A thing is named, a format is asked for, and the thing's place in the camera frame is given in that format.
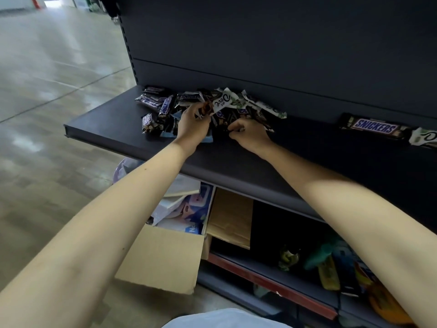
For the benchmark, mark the dark grey metal shelf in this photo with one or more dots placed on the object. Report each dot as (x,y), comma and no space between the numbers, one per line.
(307,64)

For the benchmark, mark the cardboard box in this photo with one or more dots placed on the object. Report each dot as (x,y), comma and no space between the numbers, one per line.
(164,256)

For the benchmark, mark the yellow plastic bottle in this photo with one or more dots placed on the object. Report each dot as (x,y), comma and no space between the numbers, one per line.
(329,274)

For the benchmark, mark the person's left forearm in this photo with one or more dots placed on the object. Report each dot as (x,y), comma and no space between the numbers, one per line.
(85,256)

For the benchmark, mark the Snickers bar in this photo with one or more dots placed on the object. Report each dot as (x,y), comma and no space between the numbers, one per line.
(375,127)

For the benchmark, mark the person's left hand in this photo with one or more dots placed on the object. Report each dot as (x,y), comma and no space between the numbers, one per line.
(193,128)

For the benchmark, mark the pile of mixed chocolate bars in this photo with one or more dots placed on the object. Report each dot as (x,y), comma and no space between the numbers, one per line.
(164,105)

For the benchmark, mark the orange plastic tub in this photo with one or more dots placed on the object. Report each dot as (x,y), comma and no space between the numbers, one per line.
(389,304)

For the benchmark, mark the person's right forearm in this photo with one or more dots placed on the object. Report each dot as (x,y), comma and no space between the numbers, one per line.
(358,208)

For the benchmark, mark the blue printed package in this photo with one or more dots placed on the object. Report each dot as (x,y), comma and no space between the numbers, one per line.
(194,208)

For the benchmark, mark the dark blue carton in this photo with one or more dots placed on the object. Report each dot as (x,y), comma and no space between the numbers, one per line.
(348,273)

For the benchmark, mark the teal plastic bottle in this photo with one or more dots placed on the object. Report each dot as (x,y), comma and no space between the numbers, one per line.
(321,252)

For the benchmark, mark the person's right hand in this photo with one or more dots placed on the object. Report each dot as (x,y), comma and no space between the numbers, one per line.
(252,136)

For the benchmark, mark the orange blue detergent bag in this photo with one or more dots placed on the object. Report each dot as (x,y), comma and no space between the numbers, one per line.
(363,274)

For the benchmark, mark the purple plastic basin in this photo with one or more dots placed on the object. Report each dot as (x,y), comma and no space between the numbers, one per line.
(121,172)

